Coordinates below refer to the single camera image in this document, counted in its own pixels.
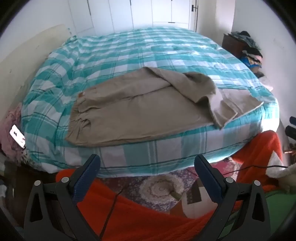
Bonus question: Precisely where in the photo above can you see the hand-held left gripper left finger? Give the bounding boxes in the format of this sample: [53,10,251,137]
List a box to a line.
[23,153,102,241]

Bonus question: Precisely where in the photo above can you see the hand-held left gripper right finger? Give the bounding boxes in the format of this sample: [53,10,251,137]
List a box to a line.
[194,155,271,241]

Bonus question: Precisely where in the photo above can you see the khaki pants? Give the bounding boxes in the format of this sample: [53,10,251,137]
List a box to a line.
[65,67,264,147]

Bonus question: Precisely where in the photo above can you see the white plush toy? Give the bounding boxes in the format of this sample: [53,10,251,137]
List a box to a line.
[266,160,296,193]

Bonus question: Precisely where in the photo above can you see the patterned crochet rug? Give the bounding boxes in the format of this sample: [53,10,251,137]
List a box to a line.
[99,158,237,218]

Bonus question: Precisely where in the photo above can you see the green cloth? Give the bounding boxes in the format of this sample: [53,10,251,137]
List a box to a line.
[217,190,295,241]

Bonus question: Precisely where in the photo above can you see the red fleece blanket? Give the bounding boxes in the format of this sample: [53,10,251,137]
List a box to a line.
[55,131,286,241]

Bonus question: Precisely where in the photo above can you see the pile of clothes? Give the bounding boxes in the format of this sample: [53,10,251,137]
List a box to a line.
[231,30,264,73]

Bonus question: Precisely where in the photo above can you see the white smartphone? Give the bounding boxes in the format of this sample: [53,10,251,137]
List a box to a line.
[9,124,26,149]

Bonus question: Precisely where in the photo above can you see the pink cloth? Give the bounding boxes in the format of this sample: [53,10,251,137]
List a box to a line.
[0,108,26,163]

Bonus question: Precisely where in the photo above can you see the dark wooden nightstand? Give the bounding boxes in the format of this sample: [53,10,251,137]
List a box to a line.
[222,33,246,61]

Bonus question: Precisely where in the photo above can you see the teal checked bed cover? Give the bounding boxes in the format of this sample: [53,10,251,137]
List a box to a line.
[21,27,279,179]

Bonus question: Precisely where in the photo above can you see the white wardrobe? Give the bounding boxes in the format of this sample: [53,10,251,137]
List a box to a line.
[68,0,197,36]

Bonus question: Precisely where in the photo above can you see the black cable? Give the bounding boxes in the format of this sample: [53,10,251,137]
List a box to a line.
[102,165,289,235]

